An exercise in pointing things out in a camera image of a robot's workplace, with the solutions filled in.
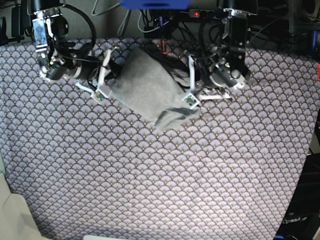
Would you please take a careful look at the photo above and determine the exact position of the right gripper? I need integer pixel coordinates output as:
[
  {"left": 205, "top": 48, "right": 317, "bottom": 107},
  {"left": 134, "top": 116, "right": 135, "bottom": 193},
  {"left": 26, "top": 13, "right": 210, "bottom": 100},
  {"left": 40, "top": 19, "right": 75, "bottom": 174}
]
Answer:
[{"left": 67, "top": 56, "right": 122, "bottom": 87}]

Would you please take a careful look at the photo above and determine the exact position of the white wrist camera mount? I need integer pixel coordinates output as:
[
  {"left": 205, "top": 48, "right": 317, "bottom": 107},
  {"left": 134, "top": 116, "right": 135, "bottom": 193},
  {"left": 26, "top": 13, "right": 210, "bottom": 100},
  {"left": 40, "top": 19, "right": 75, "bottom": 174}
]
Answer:
[
  {"left": 75, "top": 47, "right": 118, "bottom": 105},
  {"left": 182, "top": 50, "right": 232, "bottom": 110}
]

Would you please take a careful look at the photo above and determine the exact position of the black power strip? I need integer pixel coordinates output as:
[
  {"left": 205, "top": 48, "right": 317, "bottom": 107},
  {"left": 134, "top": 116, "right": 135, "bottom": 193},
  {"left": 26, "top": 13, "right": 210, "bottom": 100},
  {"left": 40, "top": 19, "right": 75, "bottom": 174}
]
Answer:
[{"left": 188, "top": 9, "right": 225, "bottom": 19}]

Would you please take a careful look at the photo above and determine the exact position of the patterned blue fan tablecloth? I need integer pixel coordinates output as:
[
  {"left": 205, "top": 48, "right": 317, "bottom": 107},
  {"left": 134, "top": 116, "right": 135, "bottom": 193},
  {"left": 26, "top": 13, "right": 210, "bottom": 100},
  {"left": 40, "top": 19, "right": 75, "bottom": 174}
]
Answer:
[{"left": 0, "top": 43, "right": 320, "bottom": 240}]

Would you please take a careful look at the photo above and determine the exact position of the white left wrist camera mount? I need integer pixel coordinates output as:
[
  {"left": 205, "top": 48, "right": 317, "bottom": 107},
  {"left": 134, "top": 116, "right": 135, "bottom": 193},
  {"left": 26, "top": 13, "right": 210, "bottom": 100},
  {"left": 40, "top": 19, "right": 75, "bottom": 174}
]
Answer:
[{"left": 182, "top": 50, "right": 232, "bottom": 110}]

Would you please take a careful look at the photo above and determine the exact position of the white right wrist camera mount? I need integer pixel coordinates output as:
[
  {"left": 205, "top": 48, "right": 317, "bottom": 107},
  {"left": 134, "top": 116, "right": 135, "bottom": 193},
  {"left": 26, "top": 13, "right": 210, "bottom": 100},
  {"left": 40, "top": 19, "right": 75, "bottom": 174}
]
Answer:
[{"left": 75, "top": 47, "right": 118, "bottom": 105}]

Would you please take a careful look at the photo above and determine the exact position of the light grey T-shirt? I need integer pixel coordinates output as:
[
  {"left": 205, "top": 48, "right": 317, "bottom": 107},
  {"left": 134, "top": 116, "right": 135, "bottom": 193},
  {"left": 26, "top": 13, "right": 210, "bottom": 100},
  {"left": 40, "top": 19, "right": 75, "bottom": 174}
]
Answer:
[{"left": 110, "top": 47, "right": 200, "bottom": 131}]

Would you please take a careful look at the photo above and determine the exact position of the blue post right edge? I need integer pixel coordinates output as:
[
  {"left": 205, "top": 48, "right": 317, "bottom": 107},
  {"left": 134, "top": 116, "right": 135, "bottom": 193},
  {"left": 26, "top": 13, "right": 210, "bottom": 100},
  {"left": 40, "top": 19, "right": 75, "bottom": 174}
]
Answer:
[{"left": 307, "top": 30, "right": 318, "bottom": 57}]

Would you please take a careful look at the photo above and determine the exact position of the blue camera mount bracket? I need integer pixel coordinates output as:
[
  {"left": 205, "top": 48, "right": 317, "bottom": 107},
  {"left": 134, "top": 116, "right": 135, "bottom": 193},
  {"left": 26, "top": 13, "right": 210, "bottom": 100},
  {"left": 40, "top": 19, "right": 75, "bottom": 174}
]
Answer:
[{"left": 121, "top": 0, "right": 191, "bottom": 10}]

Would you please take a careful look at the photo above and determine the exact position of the red table clamp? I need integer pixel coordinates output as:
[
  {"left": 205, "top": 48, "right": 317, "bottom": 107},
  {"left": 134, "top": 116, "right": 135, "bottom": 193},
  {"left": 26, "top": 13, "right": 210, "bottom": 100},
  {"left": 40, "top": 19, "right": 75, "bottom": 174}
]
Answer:
[{"left": 158, "top": 39, "right": 167, "bottom": 54}]

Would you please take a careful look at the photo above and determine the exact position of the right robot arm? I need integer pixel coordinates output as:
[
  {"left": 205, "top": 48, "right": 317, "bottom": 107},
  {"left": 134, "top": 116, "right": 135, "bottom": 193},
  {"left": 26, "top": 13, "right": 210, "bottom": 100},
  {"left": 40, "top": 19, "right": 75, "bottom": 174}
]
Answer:
[{"left": 26, "top": 0, "right": 121, "bottom": 90}]

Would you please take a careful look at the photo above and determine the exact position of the beige chair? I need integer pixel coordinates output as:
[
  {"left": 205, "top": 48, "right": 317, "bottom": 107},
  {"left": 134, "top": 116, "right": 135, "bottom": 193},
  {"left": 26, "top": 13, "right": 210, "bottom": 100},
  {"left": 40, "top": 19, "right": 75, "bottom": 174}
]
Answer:
[{"left": 0, "top": 173, "right": 42, "bottom": 240}]

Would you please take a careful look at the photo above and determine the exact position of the black OpenArm box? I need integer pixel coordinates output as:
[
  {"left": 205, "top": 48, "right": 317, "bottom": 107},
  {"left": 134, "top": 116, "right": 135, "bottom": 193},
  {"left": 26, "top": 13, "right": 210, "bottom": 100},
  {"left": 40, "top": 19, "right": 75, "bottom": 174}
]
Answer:
[{"left": 274, "top": 153, "right": 320, "bottom": 240}]

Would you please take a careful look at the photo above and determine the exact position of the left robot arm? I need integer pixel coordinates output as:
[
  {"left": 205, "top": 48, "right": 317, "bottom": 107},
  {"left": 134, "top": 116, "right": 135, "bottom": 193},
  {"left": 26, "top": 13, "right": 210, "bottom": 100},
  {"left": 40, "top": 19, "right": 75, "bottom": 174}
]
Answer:
[{"left": 188, "top": 0, "right": 258, "bottom": 101}]

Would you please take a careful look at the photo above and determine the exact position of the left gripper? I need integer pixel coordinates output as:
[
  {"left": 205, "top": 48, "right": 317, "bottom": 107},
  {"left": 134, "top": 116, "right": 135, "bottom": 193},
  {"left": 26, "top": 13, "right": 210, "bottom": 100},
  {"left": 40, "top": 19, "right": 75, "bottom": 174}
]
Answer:
[{"left": 195, "top": 62, "right": 230, "bottom": 97}]

